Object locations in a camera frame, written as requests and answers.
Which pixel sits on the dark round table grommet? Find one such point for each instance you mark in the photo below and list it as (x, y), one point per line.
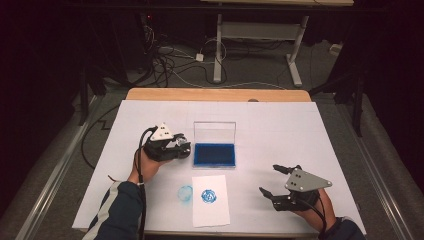
(253, 100)

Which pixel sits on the black round stamp cap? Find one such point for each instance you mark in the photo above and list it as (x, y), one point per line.
(185, 153)

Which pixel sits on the white metal desk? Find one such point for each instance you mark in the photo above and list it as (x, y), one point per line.
(258, 30)

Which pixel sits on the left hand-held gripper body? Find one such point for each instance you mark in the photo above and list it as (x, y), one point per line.
(161, 133)

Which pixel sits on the large white table cover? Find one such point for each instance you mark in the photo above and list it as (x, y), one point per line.
(266, 133)

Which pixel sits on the aluminium rail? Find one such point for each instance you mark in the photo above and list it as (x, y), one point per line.
(383, 186)
(50, 186)

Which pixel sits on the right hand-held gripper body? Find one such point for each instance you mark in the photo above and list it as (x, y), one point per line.
(305, 181)

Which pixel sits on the white power adapter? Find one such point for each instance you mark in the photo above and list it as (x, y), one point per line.
(199, 57)

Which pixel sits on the blue ink pad case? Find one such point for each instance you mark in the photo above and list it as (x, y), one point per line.
(214, 155)

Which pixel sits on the white power strip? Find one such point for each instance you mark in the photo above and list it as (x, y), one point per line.
(335, 49)

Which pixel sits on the person's left hand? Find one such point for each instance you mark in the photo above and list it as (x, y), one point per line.
(146, 168)

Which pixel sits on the person's right hand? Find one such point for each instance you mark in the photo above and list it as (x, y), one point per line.
(316, 216)

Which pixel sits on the small white paper sheet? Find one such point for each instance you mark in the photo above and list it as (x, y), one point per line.
(213, 215)

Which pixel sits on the black stand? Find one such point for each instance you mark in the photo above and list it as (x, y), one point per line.
(83, 106)
(358, 110)

